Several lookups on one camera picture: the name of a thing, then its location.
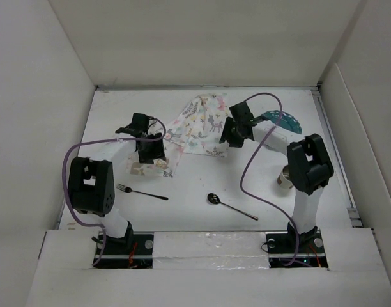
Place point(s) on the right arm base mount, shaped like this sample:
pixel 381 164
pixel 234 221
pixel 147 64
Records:
pixel 282 252

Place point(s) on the white metal cup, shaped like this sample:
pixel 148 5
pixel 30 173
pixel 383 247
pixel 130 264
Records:
pixel 284 179

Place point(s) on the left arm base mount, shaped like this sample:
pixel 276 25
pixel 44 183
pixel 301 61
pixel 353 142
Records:
pixel 137 254

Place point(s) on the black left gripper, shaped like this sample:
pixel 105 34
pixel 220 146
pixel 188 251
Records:
pixel 157 153

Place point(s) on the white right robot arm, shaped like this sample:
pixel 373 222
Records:
pixel 308 161

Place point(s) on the teal scalloped plate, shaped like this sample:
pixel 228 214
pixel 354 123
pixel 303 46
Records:
pixel 287 121

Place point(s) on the animal print cloth placemat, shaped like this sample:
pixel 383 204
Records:
pixel 197 130

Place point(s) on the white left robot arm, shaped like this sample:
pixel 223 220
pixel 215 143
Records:
pixel 88 172

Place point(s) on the black slotted spoon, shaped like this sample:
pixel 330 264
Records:
pixel 213 199

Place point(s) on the black metal fork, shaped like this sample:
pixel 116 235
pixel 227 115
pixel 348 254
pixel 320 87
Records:
pixel 127 189

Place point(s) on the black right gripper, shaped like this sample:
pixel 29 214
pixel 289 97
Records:
pixel 227 135

